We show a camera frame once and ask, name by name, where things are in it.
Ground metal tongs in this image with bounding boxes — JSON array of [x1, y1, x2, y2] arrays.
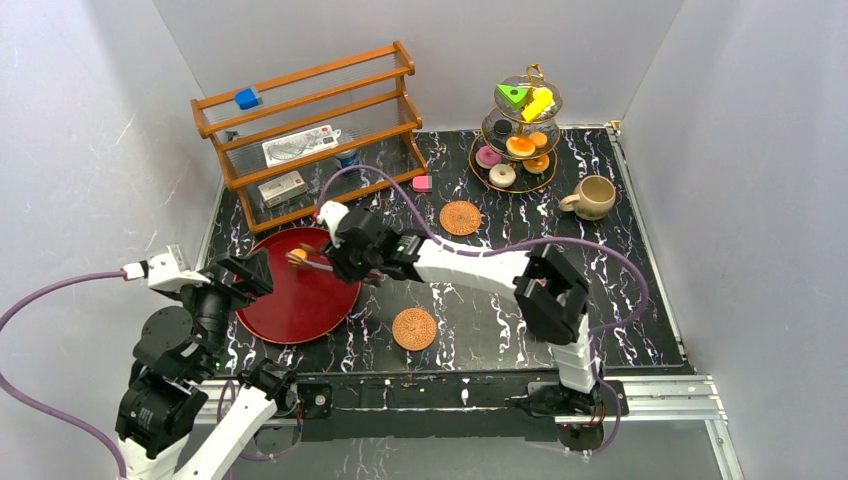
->
[[285, 243, 333, 272]]

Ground round biscuit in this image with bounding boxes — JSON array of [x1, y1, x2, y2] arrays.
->
[[528, 132, 548, 150], [286, 248, 308, 265]]

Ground dark red round tray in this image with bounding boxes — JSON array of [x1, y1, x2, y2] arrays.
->
[[236, 227, 362, 345]]

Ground woven coaster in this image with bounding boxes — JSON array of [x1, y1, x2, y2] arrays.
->
[[392, 308, 438, 352], [439, 200, 482, 236]]

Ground pink donut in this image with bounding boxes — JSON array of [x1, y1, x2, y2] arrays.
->
[[475, 145, 502, 170]]

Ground white cream donut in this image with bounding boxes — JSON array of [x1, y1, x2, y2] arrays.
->
[[488, 164, 517, 189]]

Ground black sandwich cookie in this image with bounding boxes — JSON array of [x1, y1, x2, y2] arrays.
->
[[493, 119, 512, 136]]

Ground orange donut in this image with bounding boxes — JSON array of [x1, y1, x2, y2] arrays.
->
[[522, 154, 550, 175], [506, 135, 536, 158]]

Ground green cake wedge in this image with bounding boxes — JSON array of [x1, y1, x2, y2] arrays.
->
[[494, 84, 532, 111]]

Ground yellow cake slice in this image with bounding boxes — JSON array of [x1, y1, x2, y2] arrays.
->
[[521, 87, 555, 122]]

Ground beige mug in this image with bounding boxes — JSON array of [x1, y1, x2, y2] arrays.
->
[[559, 175, 617, 221]]

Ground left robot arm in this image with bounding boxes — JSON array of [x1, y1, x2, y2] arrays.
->
[[116, 245, 300, 479]]

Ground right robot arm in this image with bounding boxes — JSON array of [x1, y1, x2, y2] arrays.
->
[[316, 201, 603, 416]]

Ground pink eraser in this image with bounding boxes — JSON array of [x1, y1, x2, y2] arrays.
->
[[411, 175, 433, 193]]

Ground small white box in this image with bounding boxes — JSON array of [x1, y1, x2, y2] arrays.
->
[[258, 171, 308, 208]]

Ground blue jar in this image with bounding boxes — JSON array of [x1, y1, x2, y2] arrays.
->
[[334, 148, 360, 169]]

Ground white flat package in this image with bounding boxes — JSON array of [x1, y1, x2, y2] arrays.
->
[[262, 125, 342, 168]]

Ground wooden three-tier shelf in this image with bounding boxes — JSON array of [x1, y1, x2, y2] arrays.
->
[[190, 41, 428, 234]]

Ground blue block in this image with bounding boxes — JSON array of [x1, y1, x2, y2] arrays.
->
[[233, 87, 262, 111]]

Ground glass three-tier dessert stand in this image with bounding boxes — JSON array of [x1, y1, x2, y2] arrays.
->
[[469, 64, 564, 194]]

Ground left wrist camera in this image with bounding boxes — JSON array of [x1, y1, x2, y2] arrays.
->
[[121, 244, 211, 294]]

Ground black base frame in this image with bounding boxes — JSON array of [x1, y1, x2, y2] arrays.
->
[[298, 370, 562, 442]]

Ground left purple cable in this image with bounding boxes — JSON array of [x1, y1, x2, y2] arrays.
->
[[0, 270, 128, 480]]

